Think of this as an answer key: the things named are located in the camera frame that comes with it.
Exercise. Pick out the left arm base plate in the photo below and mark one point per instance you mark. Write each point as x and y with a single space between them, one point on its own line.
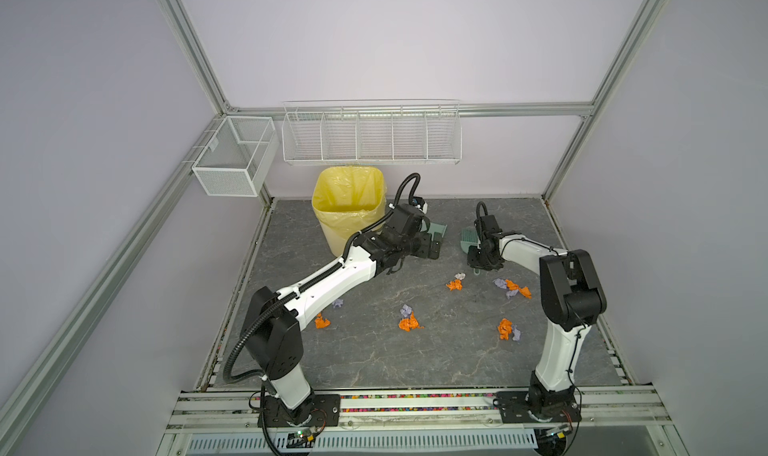
318 410

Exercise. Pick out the beige bin with yellow bag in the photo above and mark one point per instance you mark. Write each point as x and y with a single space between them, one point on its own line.
345 200

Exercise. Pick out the orange paper scrap left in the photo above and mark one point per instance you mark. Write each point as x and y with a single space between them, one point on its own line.
321 322

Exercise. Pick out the white vented cable duct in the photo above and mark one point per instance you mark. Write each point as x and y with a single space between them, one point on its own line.
359 441

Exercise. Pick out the small white mesh basket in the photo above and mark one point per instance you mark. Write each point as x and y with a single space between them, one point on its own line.
237 157

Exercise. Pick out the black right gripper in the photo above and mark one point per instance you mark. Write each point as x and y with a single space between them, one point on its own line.
471 260

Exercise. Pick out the long white wire basket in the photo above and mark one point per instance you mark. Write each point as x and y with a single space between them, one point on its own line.
372 132

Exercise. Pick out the orange paper scrap right front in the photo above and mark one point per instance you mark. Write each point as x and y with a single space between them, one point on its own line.
505 329

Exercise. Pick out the orange paper scrap far right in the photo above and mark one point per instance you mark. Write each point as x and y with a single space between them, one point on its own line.
513 289

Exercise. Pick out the green plastic dustpan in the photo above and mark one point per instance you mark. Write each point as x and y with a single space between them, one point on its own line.
434 230

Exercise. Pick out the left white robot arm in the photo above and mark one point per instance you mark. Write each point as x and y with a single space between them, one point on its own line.
270 345

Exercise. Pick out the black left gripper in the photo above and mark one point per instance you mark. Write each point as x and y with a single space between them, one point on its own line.
424 250

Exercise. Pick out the aluminium front rail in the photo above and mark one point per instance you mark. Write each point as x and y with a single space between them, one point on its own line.
601 406

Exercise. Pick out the orange paper scrap centre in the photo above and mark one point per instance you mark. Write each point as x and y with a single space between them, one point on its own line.
409 323

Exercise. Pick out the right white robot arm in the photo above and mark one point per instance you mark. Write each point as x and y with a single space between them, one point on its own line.
571 297

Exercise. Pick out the aluminium corner frame post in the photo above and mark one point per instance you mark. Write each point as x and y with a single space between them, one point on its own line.
608 37

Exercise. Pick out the green hand brush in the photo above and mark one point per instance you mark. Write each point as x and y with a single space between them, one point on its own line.
469 243

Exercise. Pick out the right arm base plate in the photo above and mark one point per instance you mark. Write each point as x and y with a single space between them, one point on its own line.
518 406

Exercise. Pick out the orange paper scrap near brush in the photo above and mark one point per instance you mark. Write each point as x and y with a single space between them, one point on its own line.
456 284

